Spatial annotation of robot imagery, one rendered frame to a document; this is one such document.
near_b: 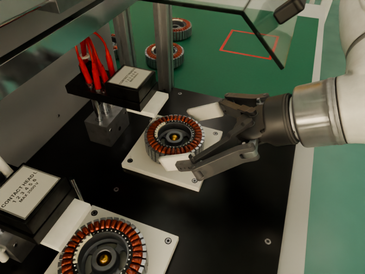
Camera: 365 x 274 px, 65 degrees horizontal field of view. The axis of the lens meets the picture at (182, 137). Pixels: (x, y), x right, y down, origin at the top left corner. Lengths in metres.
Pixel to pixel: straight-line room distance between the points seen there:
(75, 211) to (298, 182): 0.39
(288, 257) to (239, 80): 0.48
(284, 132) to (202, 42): 0.62
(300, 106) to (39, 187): 0.33
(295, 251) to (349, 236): 1.01
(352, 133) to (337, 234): 1.11
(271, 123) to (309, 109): 0.05
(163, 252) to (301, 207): 0.25
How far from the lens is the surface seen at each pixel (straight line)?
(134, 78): 0.49
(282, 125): 0.41
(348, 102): 0.39
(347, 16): 0.49
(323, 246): 1.43
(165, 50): 0.65
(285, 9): 0.40
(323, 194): 1.58
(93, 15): 0.42
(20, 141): 0.59
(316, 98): 0.40
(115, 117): 0.57
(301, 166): 0.61
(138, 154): 0.54
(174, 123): 0.55
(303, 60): 0.95
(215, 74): 0.82
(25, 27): 0.56
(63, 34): 0.38
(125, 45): 0.70
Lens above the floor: 1.18
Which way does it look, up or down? 45 degrees down
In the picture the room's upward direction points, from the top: straight up
